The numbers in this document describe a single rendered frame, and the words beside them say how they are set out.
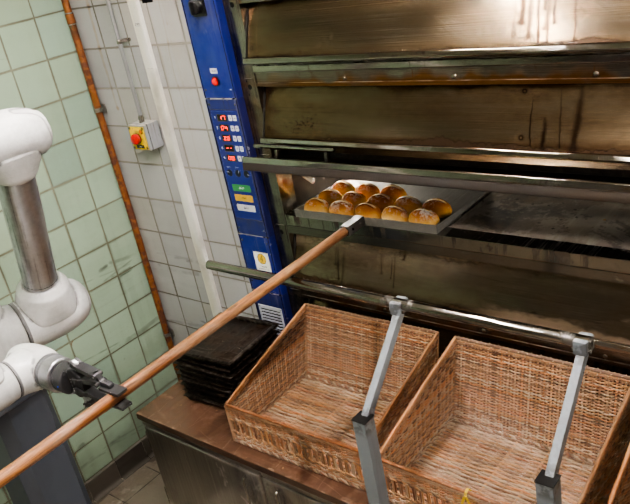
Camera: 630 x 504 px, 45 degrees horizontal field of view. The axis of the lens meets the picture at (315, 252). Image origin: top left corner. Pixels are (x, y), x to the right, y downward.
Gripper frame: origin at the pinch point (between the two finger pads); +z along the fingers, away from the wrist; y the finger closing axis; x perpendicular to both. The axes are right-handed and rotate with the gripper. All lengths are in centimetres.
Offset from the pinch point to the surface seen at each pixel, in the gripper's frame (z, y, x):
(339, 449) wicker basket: 18, 48, -50
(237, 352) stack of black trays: -40, 42, -71
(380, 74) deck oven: 16, -46, -100
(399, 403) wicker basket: 26, 44, -72
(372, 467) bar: 38, 38, -39
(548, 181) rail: 70, -24, -85
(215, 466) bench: -37, 72, -47
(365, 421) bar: 38, 24, -40
